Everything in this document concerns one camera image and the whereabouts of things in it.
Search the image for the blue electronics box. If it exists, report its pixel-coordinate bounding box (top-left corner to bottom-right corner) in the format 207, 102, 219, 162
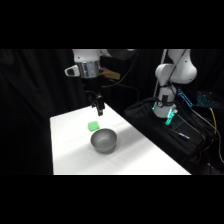
176, 87, 216, 108

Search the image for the black robot stand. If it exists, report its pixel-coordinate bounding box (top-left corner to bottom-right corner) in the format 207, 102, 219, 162
123, 97, 209, 175

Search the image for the yellow tag on wrist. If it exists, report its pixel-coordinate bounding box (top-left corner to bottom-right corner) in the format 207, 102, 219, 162
99, 67, 121, 81

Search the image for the grey metal bowl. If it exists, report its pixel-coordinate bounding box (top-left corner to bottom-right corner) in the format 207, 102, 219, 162
89, 127, 118, 154

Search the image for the pen with blue cap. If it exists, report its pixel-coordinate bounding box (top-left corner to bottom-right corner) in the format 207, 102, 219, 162
171, 130, 191, 140

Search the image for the black curtain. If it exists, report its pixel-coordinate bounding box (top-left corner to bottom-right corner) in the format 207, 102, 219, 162
0, 49, 224, 175

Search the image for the green foam block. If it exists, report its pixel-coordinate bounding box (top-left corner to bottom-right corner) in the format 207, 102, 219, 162
87, 120, 101, 132

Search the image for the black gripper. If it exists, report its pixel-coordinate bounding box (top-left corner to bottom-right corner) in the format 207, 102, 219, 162
81, 76, 106, 117

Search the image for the green base light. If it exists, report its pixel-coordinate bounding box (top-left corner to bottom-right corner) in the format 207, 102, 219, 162
152, 102, 178, 127

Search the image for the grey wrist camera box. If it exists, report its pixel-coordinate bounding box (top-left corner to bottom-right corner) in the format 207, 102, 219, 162
64, 64, 81, 78

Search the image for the yellow cable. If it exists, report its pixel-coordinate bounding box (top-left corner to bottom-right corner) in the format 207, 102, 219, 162
199, 106, 224, 158

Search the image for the white tablecloth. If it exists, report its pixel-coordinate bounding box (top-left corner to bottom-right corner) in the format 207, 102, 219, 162
49, 103, 192, 176

